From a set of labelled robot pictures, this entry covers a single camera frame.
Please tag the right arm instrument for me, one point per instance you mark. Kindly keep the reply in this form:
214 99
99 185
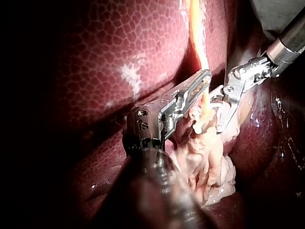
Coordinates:
240 78

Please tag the left arm instrument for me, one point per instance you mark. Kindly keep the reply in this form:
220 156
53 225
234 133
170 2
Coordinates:
145 124

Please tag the right arm instrument jaw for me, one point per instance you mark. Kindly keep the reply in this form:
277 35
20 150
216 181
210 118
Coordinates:
227 117
219 93

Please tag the left arm instrument jaw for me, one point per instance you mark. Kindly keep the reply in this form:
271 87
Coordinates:
196 82
175 114

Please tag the gallbladder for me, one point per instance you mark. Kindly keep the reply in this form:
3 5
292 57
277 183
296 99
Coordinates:
207 155

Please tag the dark left arm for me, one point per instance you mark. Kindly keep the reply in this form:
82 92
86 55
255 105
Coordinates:
170 200

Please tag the dark right arm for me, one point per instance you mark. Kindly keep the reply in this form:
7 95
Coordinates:
289 40

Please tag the thin tube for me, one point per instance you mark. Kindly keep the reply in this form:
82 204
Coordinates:
194 26

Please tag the pale fatty tissue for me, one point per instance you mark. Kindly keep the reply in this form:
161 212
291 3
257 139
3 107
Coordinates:
204 21

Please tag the dark red liver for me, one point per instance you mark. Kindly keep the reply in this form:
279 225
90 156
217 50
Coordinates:
114 52

